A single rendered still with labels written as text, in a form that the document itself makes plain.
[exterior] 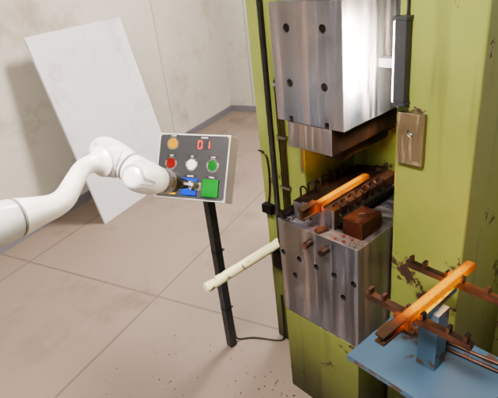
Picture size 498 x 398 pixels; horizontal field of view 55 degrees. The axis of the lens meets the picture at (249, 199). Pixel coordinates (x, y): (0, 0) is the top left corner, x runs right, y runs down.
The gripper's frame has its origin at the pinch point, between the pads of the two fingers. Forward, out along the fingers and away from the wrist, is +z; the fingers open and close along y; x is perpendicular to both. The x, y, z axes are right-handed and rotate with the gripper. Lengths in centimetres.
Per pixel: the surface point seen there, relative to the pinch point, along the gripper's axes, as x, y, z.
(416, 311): -30, 85, -27
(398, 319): -32, 81, -31
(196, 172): 6.2, -7.3, 13.2
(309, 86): 35, 46, -12
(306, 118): 26, 44, -5
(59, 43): 106, -195, 116
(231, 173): 7.2, 7.0, 17.0
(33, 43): 99, -198, 95
